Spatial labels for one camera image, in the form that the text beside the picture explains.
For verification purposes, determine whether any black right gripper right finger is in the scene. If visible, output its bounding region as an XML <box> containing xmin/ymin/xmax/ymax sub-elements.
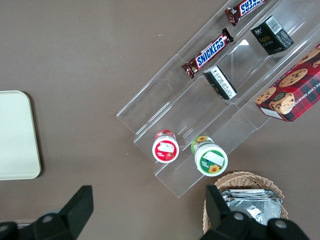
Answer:
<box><xmin>199</xmin><ymin>184</ymin><xmax>270</xmax><ymax>240</ymax></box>

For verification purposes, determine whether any light wicker basket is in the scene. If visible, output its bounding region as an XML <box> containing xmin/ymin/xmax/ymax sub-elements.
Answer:
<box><xmin>202</xmin><ymin>170</ymin><xmax>289</xmax><ymax>236</ymax></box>

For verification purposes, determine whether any silver foil packet stack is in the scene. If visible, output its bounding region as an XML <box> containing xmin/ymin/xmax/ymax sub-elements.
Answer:
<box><xmin>218</xmin><ymin>189</ymin><xmax>283</xmax><ymax>227</ymax></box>

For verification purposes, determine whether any clear acrylic stepped stand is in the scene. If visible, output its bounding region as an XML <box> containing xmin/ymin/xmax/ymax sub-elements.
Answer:
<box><xmin>115</xmin><ymin>0</ymin><xmax>320</xmax><ymax>199</ymax></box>

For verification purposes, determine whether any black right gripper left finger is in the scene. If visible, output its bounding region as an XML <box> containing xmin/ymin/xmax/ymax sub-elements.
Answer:
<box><xmin>16</xmin><ymin>184</ymin><xmax>94</xmax><ymax>240</ymax></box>

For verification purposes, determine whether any Snickers chocolate bar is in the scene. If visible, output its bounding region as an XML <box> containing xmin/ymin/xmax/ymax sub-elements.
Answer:
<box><xmin>181</xmin><ymin>27</ymin><xmax>235</xmax><ymax>80</ymax></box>
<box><xmin>224</xmin><ymin>0</ymin><xmax>270</xmax><ymax>27</ymax></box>

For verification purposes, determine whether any red tartan cookie box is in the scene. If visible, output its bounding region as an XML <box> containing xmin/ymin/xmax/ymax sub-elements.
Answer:
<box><xmin>254</xmin><ymin>43</ymin><xmax>320</xmax><ymax>123</ymax></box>

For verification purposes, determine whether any small black carton box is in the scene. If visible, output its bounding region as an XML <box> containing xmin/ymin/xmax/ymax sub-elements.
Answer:
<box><xmin>202</xmin><ymin>65</ymin><xmax>238</xmax><ymax>101</ymax></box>
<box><xmin>250</xmin><ymin>15</ymin><xmax>295</xmax><ymax>56</ymax></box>

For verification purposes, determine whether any cream plastic tray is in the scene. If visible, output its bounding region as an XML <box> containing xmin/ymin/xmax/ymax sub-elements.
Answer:
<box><xmin>0</xmin><ymin>90</ymin><xmax>42</xmax><ymax>180</ymax></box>

